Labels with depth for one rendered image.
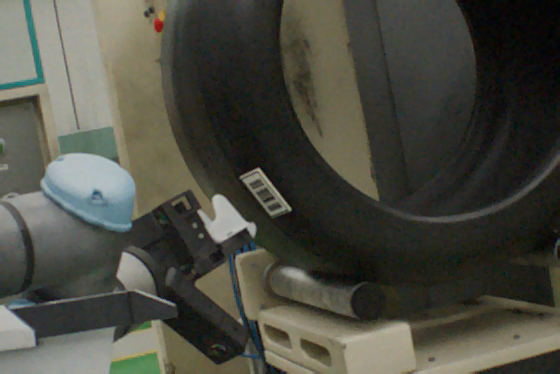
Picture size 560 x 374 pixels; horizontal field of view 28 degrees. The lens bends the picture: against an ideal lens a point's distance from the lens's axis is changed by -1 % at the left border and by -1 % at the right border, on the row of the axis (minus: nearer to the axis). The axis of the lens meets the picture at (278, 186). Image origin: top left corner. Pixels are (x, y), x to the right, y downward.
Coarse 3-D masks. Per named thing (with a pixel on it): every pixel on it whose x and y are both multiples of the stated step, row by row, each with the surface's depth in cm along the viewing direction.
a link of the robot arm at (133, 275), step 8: (128, 256) 104; (120, 264) 102; (128, 264) 103; (136, 264) 103; (120, 272) 101; (128, 272) 102; (136, 272) 103; (144, 272) 103; (120, 280) 101; (128, 280) 101; (136, 280) 102; (144, 280) 103; (152, 280) 104; (128, 288) 101; (136, 288) 102; (144, 288) 102; (152, 288) 103; (136, 328) 104
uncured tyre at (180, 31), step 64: (192, 0) 133; (256, 0) 128; (512, 0) 166; (192, 64) 132; (256, 64) 128; (512, 64) 167; (192, 128) 137; (256, 128) 128; (512, 128) 167; (320, 192) 130; (448, 192) 165; (512, 192) 139; (320, 256) 135; (384, 256) 134; (448, 256) 135; (512, 256) 141
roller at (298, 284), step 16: (272, 272) 165; (288, 272) 159; (304, 272) 154; (272, 288) 165; (288, 288) 157; (304, 288) 150; (320, 288) 144; (336, 288) 139; (352, 288) 135; (368, 288) 133; (320, 304) 145; (336, 304) 138; (352, 304) 133; (368, 304) 133; (384, 304) 134; (368, 320) 134
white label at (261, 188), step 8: (248, 176) 130; (256, 176) 129; (264, 176) 128; (248, 184) 131; (256, 184) 130; (264, 184) 129; (256, 192) 131; (264, 192) 130; (272, 192) 129; (264, 200) 131; (272, 200) 130; (280, 200) 129; (264, 208) 132; (272, 208) 131; (280, 208) 130; (288, 208) 129; (272, 216) 132
